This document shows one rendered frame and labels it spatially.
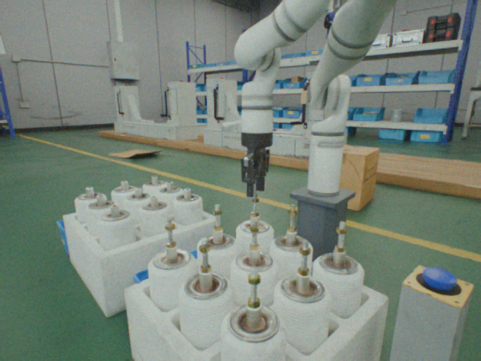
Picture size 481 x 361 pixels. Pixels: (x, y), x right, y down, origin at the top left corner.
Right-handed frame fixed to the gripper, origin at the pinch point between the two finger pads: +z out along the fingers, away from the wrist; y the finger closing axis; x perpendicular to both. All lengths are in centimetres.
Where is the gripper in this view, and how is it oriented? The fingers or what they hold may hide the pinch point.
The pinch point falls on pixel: (255, 189)
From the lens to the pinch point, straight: 72.2
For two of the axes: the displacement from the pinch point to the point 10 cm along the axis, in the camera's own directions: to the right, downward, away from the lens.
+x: -9.2, -1.0, 3.8
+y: 4.0, -2.4, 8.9
